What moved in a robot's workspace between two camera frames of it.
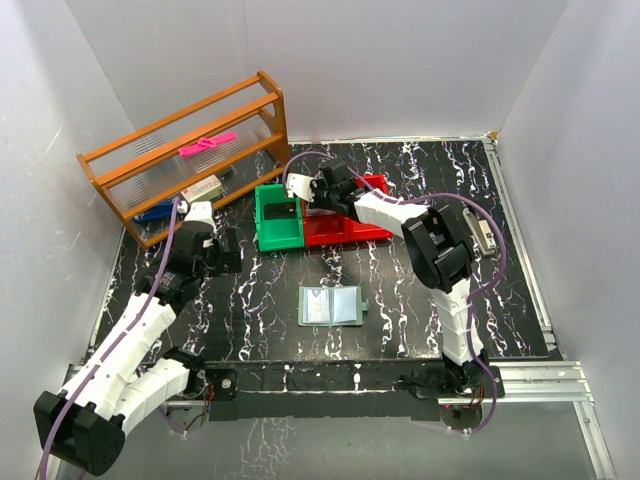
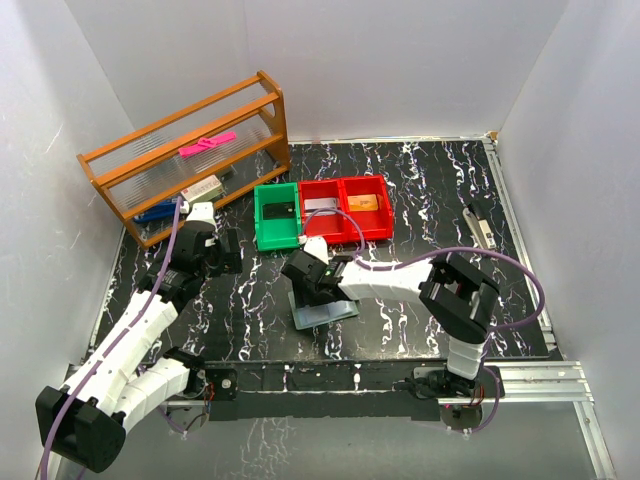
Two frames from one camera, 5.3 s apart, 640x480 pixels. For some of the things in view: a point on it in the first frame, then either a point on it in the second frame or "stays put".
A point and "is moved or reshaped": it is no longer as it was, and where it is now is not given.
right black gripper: [317, 185] to [304, 299]
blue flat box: [164, 209] stays put
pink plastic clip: [207, 143] stays put
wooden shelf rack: [194, 156] stays put
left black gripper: [228, 260] stays put
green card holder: [331, 305] is moved or reshaped
